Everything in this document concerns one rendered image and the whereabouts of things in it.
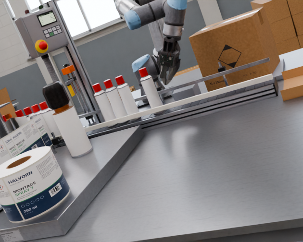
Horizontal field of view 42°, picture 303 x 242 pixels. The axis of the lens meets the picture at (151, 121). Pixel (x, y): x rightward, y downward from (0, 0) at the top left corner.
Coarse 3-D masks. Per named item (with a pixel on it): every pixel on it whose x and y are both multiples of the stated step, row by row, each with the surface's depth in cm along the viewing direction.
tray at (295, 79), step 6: (300, 66) 158; (282, 72) 161; (288, 72) 160; (294, 72) 160; (300, 72) 159; (288, 78) 161; (294, 78) 159; (300, 78) 156; (288, 84) 155; (294, 84) 152; (300, 84) 149; (282, 90) 138; (288, 90) 138; (294, 90) 137; (300, 90) 137; (282, 96) 139; (288, 96) 139; (294, 96) 138; (300, 96) 137
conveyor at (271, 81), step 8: (272, 80) 151; (240, 88) 157; (248, 88) 153; (216, 96) 160; (224, 96) 156; (184, 104) 167; (192, 104) 162; (168, 112) 165; (104, 128) 181; (112, 128) 176
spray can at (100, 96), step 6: (96, 84) 174; (96, 90) 175; (102, 90) 176; (96, 96) 175; (102, 96) 175; (102, 102) 175; (108, 102) 177; (102, 108) 176; (108, 108) 176; (102, 114) 178; (108, 114) 177; (114, 114) 179; (108, 120) 177; (108, 126) 179
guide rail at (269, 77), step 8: (248, 80) 150; (256, 80) 149; (264, 80) 148; (224, 88) 154; (232, 88) 153; (200, 96) 158; (208, 96) 157; (168, 104) 163; (176, 104) 162; (144, 112) 168; (152, 112) 167; (112, 120) 175; (120, 120) 173; (88, 128) 180; (96, 128) 179; (56, 136) 188
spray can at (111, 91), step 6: (108, 84) 172; (108, 90) 172; (114, 90) 173; (108, 96) 173; (114, 96) 173; (114, 102) 173; (120, 102) 174; (114, 108) 174; (120, 108) 174; (120, 114) 175; (126, 114) 177
